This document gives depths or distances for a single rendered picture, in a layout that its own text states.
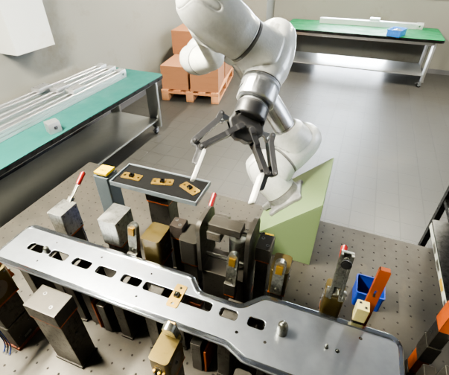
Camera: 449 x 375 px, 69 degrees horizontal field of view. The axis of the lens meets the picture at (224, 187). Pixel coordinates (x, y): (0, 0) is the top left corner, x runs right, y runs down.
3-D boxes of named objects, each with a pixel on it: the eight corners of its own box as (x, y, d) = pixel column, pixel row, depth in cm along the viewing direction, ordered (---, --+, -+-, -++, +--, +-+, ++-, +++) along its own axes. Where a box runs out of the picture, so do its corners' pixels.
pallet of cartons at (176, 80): (190, 70, 600) (187, 20, 550) (246, 77, 568) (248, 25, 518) (148, 97, 495) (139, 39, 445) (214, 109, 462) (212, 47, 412)
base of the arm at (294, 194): (268, 201, 173) (261, 193, 171) (303, 180, 162) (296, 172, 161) (263, 220, 157) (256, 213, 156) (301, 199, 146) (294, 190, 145)
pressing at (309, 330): (-17, 263, 116) (-19, 260, 115) (33, 222, 132) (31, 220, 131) (407, 427, 77) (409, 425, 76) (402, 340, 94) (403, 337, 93)
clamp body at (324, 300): (305, 352, 120) (323, 295, 98) (310, 328, 127) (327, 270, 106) (323, 359, 118) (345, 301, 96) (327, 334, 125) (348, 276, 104)
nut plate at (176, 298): (176, 309, 100) (176, 306, 99) (165, 305, 101) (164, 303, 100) (188, 286, 106) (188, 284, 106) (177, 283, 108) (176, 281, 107)
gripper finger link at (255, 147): (243, 132, 74) (248, 131, 74) (260, 178, 74) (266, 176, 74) (248, 127, 70) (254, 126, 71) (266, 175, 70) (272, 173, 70)
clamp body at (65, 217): (72, 271, 149) (45, 212, 127) (89, 253, 158) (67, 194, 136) (85, 276, 147) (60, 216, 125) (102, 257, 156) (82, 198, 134)
